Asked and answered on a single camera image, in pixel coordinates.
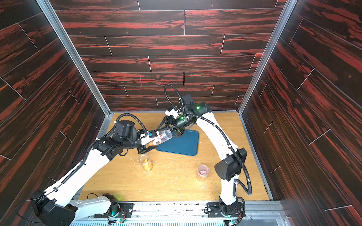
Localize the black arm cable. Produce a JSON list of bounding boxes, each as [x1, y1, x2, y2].
[[163, 84, 253, 196], [60, 112, 149, 184]]

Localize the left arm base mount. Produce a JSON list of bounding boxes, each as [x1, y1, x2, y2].
[[88, 193, 134, 225]]

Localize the teal plastic tray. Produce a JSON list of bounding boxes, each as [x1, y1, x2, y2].
[[156, 130, 199, 156]]

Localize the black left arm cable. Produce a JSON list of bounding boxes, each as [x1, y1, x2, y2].
[[60, 112, 149, 184]]

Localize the clear jar with yellow cookies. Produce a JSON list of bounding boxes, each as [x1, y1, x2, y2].
[[139, 154, 153, 171]]

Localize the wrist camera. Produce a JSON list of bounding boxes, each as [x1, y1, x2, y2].
[[113, 120, 137, 141], [165, 94, 195, 119]]

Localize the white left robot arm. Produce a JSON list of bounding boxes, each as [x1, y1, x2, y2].
[[30, 129, 159, 226]]

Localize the aluminium frame post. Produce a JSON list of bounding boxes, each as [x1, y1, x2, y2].
[[238, 0, 299, 115], [36, 0, 111, 122]]

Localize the clear jar with mixed cookies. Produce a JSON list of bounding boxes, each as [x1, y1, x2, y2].
[[148, 129, 172, 146]]

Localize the aluminium frame post left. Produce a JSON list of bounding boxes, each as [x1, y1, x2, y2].
[[36, 0, 111, 122]]

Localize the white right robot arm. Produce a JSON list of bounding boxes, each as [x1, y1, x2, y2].
[[161, 104, 252, 210]]

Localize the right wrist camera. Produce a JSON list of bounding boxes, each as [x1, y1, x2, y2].
[[165, 94, 195, 119]]

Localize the aluminium frame post right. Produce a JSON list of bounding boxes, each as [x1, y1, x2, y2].
[[238, 0, 299, 115]]

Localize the clear jar with pink cookie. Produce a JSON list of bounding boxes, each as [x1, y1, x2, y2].
[[196, 165, 209, 181]]

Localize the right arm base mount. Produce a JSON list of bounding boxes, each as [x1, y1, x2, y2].
[[204, 197, 246, 226]]

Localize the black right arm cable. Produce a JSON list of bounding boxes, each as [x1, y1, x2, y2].
[[163, 84, 253, 196]]

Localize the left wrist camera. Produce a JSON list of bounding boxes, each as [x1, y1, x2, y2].
[[113, 120, 137, 141]]

